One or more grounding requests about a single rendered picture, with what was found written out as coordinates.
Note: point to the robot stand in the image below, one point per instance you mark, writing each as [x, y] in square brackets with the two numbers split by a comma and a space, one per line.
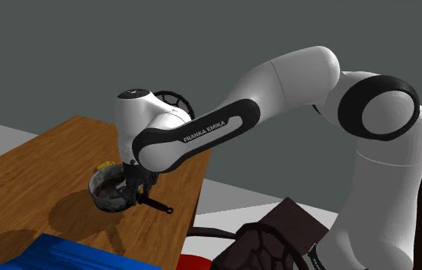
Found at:
[289, 220]

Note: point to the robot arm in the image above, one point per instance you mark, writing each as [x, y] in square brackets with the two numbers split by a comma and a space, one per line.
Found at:
[289, 82]

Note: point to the red round thing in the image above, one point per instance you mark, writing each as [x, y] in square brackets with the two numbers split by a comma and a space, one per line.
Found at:
[196, 263]

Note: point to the black curved bar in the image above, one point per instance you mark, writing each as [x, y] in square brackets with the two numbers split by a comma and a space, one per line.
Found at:
[211, 232]

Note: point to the blue flat thing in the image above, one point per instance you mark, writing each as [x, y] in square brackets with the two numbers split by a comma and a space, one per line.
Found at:
[65, 255]

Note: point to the yellow small thing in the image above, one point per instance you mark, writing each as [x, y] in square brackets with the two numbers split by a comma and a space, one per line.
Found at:
[105, 165]

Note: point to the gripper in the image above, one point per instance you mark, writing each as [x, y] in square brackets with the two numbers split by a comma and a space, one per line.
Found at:
[140, 175]

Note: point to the brown wooden table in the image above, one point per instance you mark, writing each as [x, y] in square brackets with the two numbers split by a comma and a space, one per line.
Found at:
[27, 168]

